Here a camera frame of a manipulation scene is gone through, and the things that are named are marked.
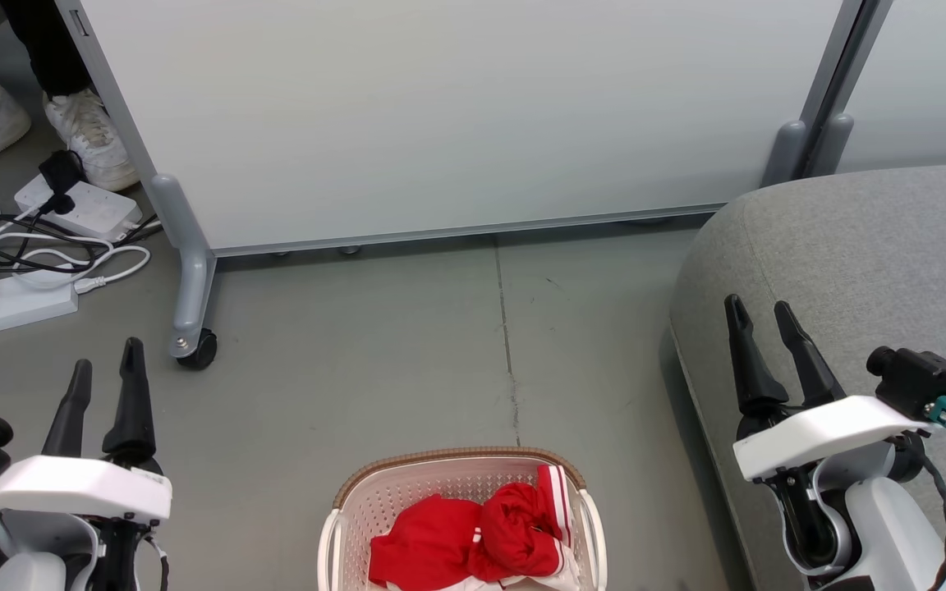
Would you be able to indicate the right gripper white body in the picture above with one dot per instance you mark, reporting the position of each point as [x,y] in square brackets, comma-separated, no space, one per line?
[826,431]

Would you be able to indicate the wide white partition panel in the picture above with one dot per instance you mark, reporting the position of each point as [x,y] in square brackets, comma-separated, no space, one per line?
[440,123]

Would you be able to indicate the grey partition foot with caster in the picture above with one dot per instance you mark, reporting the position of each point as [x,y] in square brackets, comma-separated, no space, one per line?
[185,263]

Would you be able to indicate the white power strip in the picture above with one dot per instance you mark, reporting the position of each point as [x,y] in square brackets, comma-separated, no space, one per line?
[91,209]

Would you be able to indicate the white flat power box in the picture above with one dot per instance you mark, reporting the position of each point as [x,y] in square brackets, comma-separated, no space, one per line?
[13,308]

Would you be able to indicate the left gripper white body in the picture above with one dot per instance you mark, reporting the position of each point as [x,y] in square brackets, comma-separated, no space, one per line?
[71,488]

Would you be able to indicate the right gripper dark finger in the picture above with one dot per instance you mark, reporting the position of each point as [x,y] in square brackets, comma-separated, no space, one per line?
[750,369]
[810,369]

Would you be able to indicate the grey fabric sofa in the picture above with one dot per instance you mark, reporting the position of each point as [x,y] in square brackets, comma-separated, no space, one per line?
[851,263]

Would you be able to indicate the black plug adapter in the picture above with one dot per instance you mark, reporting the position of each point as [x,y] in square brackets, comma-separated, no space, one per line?
[61,172]

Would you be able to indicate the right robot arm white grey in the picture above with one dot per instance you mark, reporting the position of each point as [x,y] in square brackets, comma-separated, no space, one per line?
[892,525]

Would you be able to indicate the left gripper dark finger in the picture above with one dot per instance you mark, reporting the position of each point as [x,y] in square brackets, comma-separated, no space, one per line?
[71,419]
[131,410]

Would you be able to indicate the red and white garment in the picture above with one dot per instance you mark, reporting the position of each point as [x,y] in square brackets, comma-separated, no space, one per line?
[424,542]

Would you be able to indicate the white laundry basket brown rim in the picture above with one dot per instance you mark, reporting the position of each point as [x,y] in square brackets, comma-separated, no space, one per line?
[407,492]

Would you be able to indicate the black trouser leg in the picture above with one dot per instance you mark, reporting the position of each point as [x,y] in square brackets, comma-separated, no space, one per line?
[46,41]

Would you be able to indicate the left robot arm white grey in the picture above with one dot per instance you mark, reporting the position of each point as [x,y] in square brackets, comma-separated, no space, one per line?
[29,574]

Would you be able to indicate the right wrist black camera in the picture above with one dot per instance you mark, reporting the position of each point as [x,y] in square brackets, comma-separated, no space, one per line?
[920,382]

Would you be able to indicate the black caster wheel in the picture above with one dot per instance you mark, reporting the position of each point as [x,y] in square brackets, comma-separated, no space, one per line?
[202,351]

